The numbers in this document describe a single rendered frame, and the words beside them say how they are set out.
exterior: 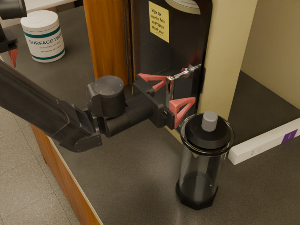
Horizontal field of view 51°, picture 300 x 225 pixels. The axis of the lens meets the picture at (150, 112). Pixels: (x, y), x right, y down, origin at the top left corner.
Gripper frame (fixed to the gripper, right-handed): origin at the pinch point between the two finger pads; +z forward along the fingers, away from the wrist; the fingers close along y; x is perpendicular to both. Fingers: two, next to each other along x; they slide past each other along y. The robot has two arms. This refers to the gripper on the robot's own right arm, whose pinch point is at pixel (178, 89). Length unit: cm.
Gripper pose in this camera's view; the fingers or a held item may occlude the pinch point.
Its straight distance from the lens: 71.9
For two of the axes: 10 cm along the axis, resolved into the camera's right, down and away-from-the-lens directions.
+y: -5.6, -5.5, 6.2
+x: 0.3, 7.3, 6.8
